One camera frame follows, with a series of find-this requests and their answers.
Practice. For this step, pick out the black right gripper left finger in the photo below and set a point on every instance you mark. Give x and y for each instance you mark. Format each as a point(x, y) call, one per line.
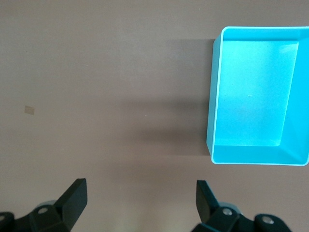
point(70, 205)

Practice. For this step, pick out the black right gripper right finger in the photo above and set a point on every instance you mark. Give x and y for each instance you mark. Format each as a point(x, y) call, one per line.
point(207, 205)

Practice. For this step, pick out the blue plastic box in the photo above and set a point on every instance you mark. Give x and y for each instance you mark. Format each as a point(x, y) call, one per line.
point(253, 96)

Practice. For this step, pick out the brown tape patch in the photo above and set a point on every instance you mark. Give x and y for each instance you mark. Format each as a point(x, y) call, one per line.
point(29, 110)

